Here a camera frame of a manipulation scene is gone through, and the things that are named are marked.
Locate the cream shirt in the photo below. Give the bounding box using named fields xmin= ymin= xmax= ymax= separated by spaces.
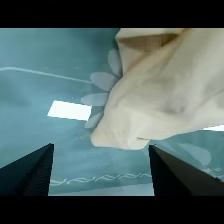
xmin=90 ymin=28 xmax=224 ymax=151

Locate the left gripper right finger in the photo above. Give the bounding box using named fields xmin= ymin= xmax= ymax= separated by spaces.
xmin=148 ymin=144 xmax=224 ymax=197

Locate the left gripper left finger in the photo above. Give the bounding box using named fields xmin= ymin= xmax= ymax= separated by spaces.
xmin=0 ymin=142 xmax=55 ymax=197

